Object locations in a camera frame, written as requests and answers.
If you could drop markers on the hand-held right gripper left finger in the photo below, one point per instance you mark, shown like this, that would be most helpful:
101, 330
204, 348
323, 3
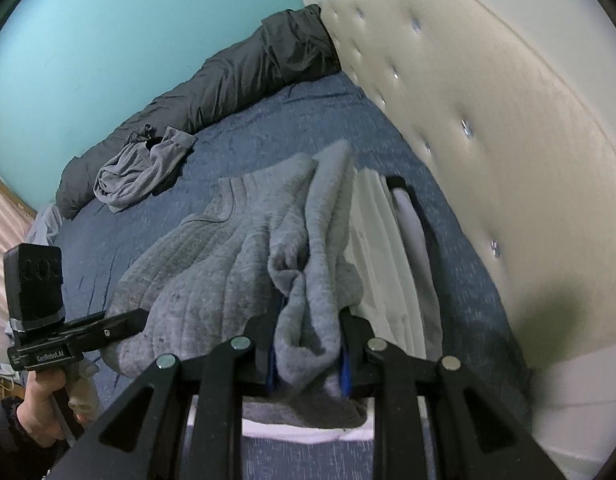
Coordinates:
271, 370

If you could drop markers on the light grey cloth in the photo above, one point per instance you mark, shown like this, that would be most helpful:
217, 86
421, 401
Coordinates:
42, 225

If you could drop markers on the grey knit sweater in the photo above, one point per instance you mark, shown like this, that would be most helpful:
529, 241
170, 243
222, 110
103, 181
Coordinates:
212, 270

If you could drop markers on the dark grey rolled duvet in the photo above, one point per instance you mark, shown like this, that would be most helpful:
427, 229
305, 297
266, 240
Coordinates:
227, 80

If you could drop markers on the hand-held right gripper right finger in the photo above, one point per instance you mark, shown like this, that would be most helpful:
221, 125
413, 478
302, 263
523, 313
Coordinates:
345, 375

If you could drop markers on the white folded clothes stack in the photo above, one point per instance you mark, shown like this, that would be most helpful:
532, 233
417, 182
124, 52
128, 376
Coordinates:
383, 270

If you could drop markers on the crumpled grey garment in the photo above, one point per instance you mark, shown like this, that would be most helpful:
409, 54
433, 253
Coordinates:
132, 175

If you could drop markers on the wooden frame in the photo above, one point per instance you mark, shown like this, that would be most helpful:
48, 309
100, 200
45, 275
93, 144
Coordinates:
12, 192

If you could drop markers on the pink striped curtain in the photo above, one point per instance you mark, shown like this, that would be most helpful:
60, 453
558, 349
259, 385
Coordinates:
2, 250

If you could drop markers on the blue bed sheet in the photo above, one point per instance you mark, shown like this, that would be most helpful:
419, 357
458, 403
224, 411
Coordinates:
268, 135

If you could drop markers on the cream tufted headboard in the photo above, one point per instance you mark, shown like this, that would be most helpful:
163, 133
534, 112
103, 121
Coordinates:
488, 110

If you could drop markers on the person's left forearm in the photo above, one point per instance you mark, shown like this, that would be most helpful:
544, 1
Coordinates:
7, 450

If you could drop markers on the person's left hand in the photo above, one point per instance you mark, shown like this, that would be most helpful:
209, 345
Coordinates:
37, 410

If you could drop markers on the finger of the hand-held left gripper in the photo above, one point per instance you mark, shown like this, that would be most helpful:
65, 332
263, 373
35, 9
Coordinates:
127, 322

